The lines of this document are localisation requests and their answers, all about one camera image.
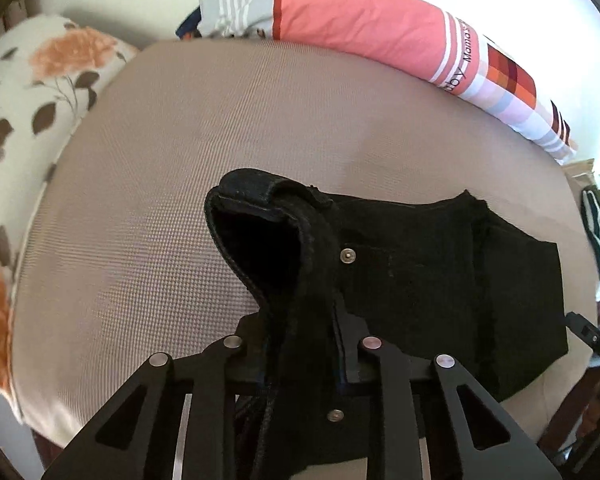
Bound black pants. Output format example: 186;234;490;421
204;169;568;479

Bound striped olive folded garment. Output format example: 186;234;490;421
580;185;600;279

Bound beige mattress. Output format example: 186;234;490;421
12;40;597;446

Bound long patchwork bolster pillow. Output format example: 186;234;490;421
176;0;576;164

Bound floral pillow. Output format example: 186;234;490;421
0;14;138;410

